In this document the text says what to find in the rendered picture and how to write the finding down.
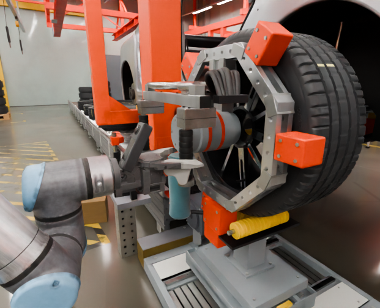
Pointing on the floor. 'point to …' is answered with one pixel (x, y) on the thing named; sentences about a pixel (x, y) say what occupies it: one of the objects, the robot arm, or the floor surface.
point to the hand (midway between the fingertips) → (189, 153)
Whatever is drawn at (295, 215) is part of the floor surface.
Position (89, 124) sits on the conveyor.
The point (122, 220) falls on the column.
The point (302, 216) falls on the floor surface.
